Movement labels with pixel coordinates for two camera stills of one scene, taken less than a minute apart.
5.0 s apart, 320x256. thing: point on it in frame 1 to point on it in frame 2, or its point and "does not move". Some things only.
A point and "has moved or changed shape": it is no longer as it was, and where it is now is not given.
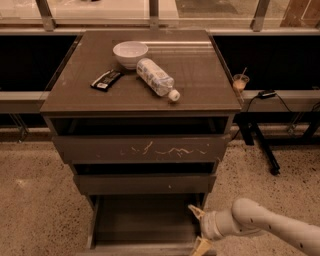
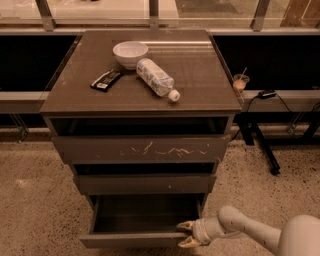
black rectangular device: (106, 81) does not move
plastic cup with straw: (240, 81) does not move
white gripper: (208, 225) to (201, 230)
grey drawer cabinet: (143, 116) does not move
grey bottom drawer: (142, 224) has moved or changed shape
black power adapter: (265, 94) does not move
